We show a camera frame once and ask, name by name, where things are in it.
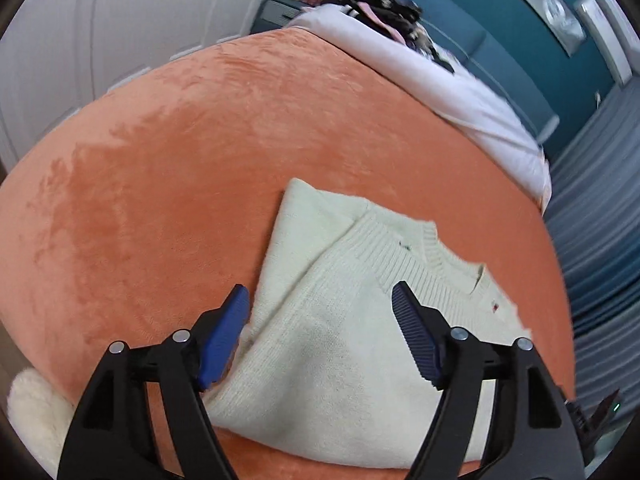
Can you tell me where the cream knit sweater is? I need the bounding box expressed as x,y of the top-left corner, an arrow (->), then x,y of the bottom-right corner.
205,179 -> 527,469

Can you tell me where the dark clothes pile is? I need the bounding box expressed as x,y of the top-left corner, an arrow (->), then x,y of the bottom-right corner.
337,0 -> 454,74

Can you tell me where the cream fluffy rug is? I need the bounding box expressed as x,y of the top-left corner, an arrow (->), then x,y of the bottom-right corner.
8,367 -> 75,479

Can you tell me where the orange plush blanket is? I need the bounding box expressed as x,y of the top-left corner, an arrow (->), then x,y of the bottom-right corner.
0,27 -> 576,480

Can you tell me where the blue grey curtain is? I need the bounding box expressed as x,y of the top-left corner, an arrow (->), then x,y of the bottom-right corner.
544,77 -> 640,419

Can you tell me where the white bed duvet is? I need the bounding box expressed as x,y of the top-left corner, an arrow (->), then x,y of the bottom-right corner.
288,4 -> 552,210

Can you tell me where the white wardrobe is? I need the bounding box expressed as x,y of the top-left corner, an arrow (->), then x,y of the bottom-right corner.
1,0 -> 262,169

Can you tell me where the teal upholstered headboard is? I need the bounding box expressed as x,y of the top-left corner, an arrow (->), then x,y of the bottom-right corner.
412,0 -> 614,159

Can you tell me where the dark bedside table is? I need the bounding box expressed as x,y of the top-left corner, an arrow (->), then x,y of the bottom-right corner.
250,0 -> 305,35

